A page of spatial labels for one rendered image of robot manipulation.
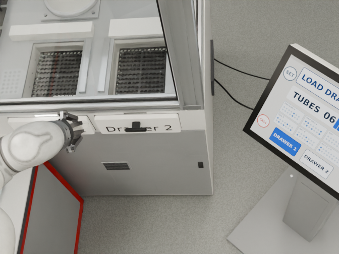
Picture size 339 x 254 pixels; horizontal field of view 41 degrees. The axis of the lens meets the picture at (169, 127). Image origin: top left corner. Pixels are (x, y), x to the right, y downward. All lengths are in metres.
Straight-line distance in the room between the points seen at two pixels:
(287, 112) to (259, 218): 1.03
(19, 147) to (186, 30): 0.50
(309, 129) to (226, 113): 1.26
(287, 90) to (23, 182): 1.00
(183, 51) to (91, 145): 0.72
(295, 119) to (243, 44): 1.52
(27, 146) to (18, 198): 0.66
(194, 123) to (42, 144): 0.65
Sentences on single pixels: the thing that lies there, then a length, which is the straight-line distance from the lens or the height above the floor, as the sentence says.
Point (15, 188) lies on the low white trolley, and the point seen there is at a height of 0.76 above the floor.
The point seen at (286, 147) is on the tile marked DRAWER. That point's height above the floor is 0.99.
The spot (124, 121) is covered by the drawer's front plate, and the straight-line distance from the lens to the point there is 1.57.
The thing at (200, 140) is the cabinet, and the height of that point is 0.71.
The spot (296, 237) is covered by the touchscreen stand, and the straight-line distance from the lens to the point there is 2.31.
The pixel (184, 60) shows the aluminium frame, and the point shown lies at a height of 1.23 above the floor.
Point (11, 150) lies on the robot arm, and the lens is 1.13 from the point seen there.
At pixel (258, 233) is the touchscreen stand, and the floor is 0.04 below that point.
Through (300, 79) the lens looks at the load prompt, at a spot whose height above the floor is 1.15.
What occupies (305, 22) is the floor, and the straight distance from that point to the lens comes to 2.97.
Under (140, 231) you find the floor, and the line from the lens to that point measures 2.38.
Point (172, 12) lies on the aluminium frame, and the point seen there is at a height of 1.43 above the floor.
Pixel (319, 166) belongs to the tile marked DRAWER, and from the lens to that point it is 1.39.
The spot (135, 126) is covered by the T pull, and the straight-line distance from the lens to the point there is 1.56.
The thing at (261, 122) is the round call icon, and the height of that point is 1.01.
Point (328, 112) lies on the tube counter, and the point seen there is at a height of 1.12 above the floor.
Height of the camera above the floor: 2.27
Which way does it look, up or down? 62 degrees down
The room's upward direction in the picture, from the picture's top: 15 degrees counter-clockwise
